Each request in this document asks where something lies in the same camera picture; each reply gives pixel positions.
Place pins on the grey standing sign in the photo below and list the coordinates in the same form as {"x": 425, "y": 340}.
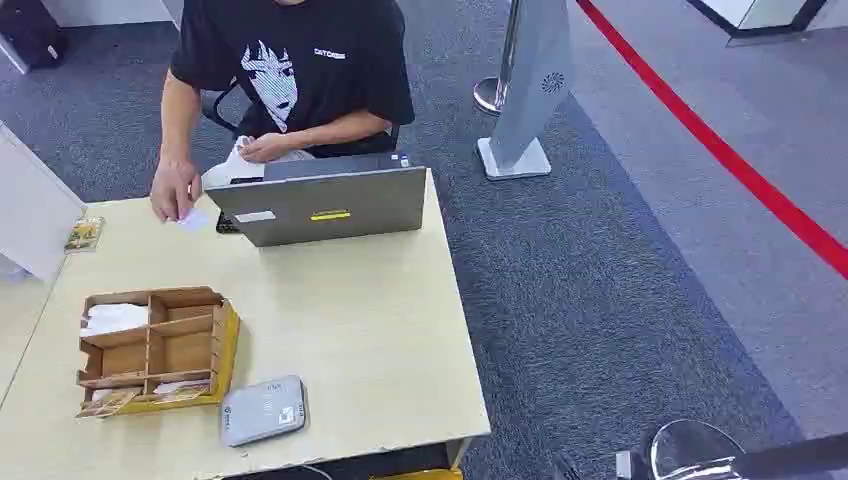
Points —
{"x": 533, "y": 86}

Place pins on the person's left hand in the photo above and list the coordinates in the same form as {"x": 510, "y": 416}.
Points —
{"x": 268, "y": 147}

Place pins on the person's right hand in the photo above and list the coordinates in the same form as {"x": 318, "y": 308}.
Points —
{"x": 171, "y": 189}

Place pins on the black bag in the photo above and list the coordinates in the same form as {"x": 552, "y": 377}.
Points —
{"x": 30, "y": 30}

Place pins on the white cards pile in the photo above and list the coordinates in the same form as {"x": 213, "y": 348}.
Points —
{"x": 114, "y": 318}

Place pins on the small black device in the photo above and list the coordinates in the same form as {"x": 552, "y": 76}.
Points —
{"x": 226, "y": 225}

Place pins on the person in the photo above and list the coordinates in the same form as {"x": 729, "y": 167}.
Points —
{"x": 318, "y": 86}

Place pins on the chrome round base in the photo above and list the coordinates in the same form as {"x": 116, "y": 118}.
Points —
{"x": 689, "y": 440}

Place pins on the white panel with black frame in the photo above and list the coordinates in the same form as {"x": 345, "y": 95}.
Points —
{"x": 762, "y": 16}

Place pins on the red barrier belt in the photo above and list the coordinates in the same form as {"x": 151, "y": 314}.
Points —
{"x": 729, "y": 159}

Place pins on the grey laptop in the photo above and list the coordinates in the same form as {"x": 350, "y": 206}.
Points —
{"x": 324, "y": 208}

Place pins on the grey card reader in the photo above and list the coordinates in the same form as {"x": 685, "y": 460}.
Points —
{"x": 263, "y": 411}

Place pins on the chrome stanchion post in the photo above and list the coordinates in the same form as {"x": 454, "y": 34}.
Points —
{"x": 493, "y": 93}

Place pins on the wooden card box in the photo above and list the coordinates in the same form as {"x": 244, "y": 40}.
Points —
{"x": 189, "y": 351}

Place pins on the yellow crate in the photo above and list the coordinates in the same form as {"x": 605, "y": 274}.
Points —
{"x": 417, "y": 474}

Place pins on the printed picture card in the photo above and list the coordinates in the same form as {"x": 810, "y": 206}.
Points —
{"x": 85, "y": 234}
{"x": 109, "y": 402}
{"x": 180, "y": 389}

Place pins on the white card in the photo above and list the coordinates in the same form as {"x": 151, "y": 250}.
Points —
{"x": 194, "y": 220}

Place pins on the white partition panel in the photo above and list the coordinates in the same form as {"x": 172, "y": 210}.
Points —
{"x": 33, "y": 205}

